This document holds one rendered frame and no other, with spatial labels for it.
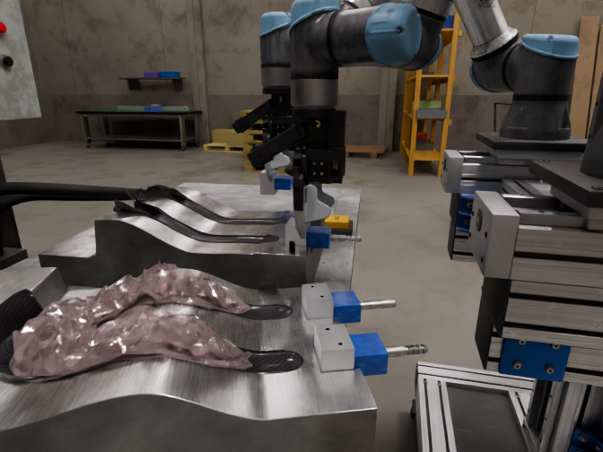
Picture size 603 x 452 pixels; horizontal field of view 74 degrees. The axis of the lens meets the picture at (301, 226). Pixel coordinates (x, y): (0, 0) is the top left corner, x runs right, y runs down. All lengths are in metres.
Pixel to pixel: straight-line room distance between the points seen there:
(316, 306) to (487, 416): 1.00
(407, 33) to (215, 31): 8.85
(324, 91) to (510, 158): 0.57
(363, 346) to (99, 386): 0.27
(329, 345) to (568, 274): 0.33
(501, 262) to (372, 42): 0.33
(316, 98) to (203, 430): 0.46
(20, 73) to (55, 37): 10.15
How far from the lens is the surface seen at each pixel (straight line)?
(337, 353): 0.45
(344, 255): 0.90
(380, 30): 0.58
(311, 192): 0.66
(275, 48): 0.95
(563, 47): 1.10
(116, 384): 0.42
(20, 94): 1.41
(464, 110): 8.57
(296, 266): 0.66
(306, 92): 0.63
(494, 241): 0.58
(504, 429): 1.44
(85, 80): 11.09
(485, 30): 1.17
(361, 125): 8.53
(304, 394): 0.44
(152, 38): 10.05
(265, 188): 0.99
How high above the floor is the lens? 1.14
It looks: 18 degrees down
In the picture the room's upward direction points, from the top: straight up
